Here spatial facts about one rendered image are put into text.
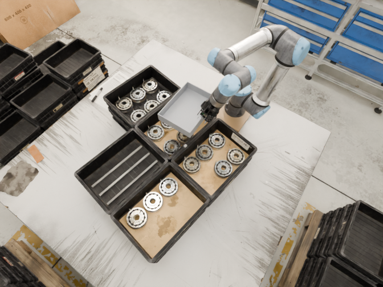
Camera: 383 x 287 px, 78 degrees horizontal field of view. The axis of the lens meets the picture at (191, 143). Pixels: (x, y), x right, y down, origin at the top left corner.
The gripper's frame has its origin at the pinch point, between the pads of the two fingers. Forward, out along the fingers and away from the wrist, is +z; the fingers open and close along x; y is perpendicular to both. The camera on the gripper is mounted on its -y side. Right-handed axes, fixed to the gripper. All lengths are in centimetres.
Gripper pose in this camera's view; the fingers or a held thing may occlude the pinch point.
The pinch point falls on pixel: (204, 115)
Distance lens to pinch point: 123.5
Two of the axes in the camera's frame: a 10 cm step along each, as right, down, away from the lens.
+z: -2.8, 3.0, 9.1
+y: -5.1, 7.5, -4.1
